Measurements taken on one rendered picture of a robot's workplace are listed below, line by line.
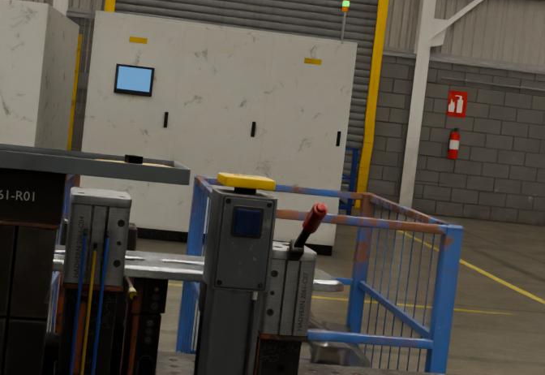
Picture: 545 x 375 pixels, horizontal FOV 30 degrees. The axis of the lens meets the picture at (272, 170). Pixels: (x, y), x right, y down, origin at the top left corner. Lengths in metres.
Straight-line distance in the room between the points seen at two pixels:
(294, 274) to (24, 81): 7.98
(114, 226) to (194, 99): 7.96
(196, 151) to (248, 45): 1.08
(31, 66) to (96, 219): 7.97
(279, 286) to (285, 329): 0.06
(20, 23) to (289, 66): 2.43
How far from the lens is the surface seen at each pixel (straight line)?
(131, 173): 1.12
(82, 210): 1.32
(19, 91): 9.28
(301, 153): 9.40
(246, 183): 1.18
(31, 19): 9.29
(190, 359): 2.22
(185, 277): 1.46
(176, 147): 9.27
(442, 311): 3.40
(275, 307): 1.37
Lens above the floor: 1.23
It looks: 3 degrees down
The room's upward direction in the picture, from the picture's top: 6 degrees clockwise
